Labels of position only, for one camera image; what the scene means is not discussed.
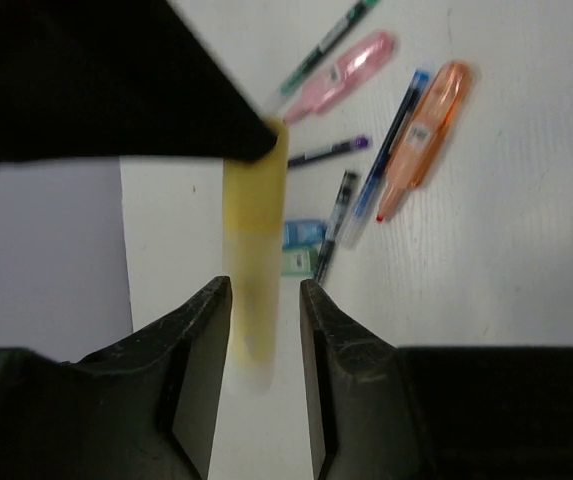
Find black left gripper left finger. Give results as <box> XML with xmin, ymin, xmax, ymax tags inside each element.
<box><xmin>60</xmin><ymin>275</ymin><xmax>233</xmax><ymax>480</ymax></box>

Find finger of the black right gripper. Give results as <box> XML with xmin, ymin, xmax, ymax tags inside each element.
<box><xmin>0</xmin><ymin>1</ymin><xmax>277</xmax><ymax>164</ymax></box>

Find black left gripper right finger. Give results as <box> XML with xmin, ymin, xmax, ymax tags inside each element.
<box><xmin>299</xmin><ymin>278</ymin><xmax>407</xmax><ymax>480</ymax></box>

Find yellow highlighter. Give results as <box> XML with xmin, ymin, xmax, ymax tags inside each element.
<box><xmin>223</xmin><ymin>227</ymin><xmax>283</xmax><ymax>394</ymax></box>

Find yellow highlighter cap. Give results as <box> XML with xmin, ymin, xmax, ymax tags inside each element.
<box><xmin>222</xmin><ymin>117</ymin><xmax>289</xmax><ymax>235</ymax></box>

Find green capped highlighter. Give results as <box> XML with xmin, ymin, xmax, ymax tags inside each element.
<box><xmin>281</xmin><ymin>247</ymin><xmax>318</xmax><ymax>278</ymax></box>

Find blue uncapped highlighter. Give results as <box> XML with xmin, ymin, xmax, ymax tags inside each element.
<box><xmin>282</xmin><ymin>219</ymin><xmax>327</xmax><ymax>249</ymax></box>

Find black gel pen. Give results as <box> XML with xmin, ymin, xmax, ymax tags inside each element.
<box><xmin>314</xmin><ymin>170</ymin><xmax>359</xmax><ymax>285</ymax></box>

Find purple gel pen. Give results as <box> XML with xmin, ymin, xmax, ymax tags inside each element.
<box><xmin>288</xmin><ymin>135</ymin><xmax>371</xmax><ymax>169</ymax></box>

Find orange highlighter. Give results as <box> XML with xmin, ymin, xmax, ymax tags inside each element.
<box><xmin>376</xmin><ymin>61</ymin><xmax>473</xmax><ymax>223</ymax></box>

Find pink highlighter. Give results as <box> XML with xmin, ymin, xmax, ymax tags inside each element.
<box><xmin>284</xmin><ymin>30</ymin><xmax>396</xmax><ymax>125</ymax></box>

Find green gel pen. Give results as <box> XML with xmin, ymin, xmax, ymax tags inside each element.
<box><xmin>263</xmin><ymin>0</ymin><xmax>379</xmax><ymax>114</ymax></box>

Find blue gel pen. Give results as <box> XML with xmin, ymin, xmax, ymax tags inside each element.
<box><xmin>340</xmin><ymin>69</ymin><xmax>431</xmax><ymax>248</ymax></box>

